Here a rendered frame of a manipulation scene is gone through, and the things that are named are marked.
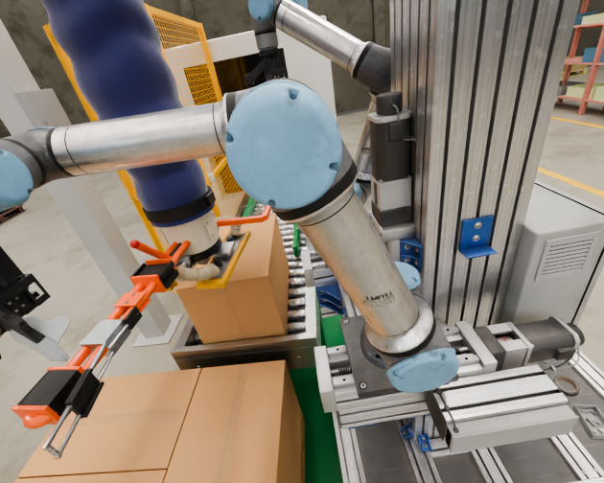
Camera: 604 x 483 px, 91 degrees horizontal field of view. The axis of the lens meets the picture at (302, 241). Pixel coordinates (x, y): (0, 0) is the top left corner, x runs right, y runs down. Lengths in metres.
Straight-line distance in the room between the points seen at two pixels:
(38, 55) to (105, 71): 10.95
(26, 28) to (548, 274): 11.90
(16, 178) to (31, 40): 11.42
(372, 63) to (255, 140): 0.65
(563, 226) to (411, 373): 0.57
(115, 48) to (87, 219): 1.45
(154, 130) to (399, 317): 0.45
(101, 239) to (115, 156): 1.75
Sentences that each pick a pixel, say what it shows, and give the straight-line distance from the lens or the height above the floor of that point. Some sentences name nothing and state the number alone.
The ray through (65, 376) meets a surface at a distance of 0.75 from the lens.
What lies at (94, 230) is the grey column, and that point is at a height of 1.00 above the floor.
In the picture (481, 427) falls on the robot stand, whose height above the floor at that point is 0.95.
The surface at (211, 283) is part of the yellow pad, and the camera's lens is 1.01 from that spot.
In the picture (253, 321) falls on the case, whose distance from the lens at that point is 1.41.
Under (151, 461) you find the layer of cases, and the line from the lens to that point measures 1.44.
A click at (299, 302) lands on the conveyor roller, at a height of 0.54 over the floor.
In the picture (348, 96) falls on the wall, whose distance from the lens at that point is 10.25.
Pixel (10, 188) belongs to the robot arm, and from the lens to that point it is 0.51.
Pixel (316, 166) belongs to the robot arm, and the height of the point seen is 1.58.
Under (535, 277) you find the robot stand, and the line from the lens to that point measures 0.97.
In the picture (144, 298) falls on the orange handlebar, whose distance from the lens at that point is 0.87.
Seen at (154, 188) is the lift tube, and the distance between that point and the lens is 0.97.
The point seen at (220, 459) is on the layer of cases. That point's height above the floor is 0.54.
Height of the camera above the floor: 1.67
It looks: 31 degrees down
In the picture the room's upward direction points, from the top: 11 degrees counter-clockwise
